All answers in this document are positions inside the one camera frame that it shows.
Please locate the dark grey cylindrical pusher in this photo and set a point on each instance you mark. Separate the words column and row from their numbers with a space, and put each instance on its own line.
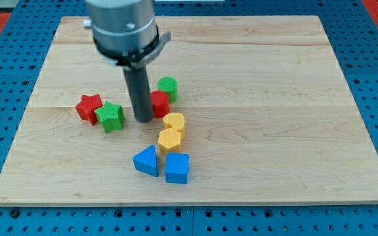
column 139, row 92

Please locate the green star block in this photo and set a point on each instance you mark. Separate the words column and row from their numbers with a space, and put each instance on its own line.
column 110, row 116

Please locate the red star block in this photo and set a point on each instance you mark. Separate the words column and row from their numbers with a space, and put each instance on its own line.
column 87, row 106

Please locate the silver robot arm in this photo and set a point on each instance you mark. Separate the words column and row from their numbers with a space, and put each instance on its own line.
column 126, row 33

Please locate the red cylinder block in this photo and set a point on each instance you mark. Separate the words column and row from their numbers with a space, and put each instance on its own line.
column 160, row 103

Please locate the green cylinder block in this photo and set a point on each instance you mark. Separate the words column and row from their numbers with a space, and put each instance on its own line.
column 170, row 86

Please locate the yellow heart block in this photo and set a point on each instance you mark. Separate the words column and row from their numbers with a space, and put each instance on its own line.
column 175, row 121

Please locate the yellow hexagon block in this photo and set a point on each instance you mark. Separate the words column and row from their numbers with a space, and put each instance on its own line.
column 169, row 141

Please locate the blue triangle block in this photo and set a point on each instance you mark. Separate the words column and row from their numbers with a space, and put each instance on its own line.
column 146, row 161

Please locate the blue cube block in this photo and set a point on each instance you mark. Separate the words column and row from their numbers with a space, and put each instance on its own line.
column 176, row 168

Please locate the wooden board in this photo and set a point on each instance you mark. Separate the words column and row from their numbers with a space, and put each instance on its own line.
column 270, row 120

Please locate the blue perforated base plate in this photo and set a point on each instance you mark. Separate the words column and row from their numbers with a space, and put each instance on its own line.
column 24, row 43

